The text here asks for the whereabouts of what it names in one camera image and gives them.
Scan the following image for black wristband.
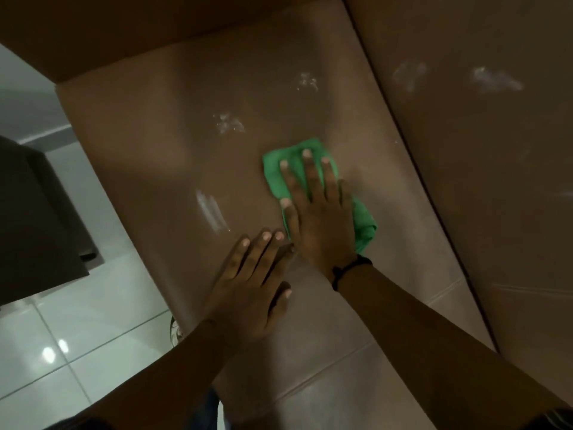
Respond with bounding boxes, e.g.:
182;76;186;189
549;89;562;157
332;256;373;292

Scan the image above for blue jeans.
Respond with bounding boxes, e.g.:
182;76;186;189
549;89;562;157
187;388;232;430

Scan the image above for green cleaning cloth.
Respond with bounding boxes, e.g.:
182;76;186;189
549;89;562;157
262;138;378;255

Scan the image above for brown leather sofa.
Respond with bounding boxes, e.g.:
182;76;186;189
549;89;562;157
0;0;573;430

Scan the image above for metal sofa foot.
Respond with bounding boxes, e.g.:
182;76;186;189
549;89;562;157
170;315;185;351

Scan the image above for person's left hand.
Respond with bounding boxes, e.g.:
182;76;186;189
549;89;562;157
201;231;297;351

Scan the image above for person's left forearm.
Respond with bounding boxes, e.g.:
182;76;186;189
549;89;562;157
85;319;231;430

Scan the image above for dark cabinet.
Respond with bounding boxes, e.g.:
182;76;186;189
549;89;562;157
0;136;106;308

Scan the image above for person's right forearm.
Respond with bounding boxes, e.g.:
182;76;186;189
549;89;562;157
337;263;573;430

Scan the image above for striped sleeve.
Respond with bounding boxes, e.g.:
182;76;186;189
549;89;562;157
532;406;573;430

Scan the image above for person's right hand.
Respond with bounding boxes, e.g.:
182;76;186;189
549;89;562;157
279;149;359;271

